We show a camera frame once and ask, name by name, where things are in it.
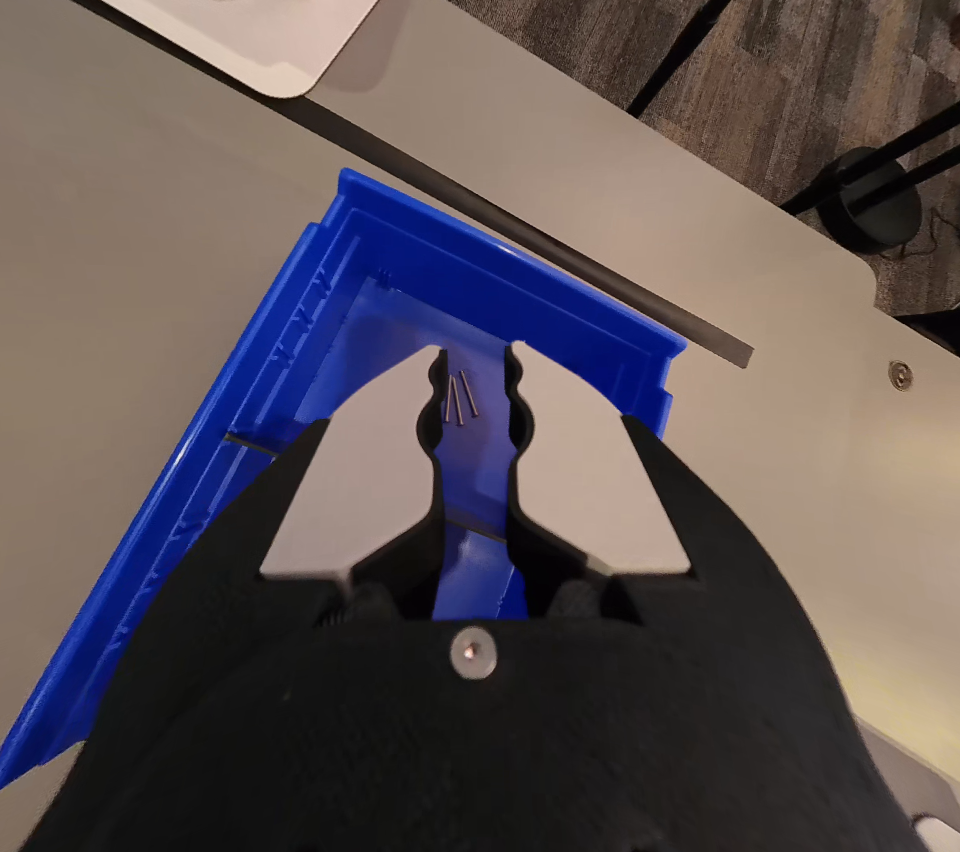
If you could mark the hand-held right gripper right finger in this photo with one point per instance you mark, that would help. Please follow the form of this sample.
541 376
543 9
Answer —
592 477

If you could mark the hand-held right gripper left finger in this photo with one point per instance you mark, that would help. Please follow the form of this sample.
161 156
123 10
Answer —
352 477

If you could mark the thin metal bolt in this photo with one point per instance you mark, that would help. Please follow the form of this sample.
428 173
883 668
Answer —
469 393
456 402
448 398

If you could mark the blue plastic bin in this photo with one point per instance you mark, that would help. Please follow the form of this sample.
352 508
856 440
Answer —
420 245

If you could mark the round metal table grommet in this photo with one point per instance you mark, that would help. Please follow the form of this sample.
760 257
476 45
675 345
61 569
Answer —
901 375

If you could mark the black round stand base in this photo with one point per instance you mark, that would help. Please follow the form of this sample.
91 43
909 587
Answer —
870 207

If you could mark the black metal pole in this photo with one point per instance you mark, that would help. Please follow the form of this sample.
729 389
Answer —
720 5
926 170
900 144

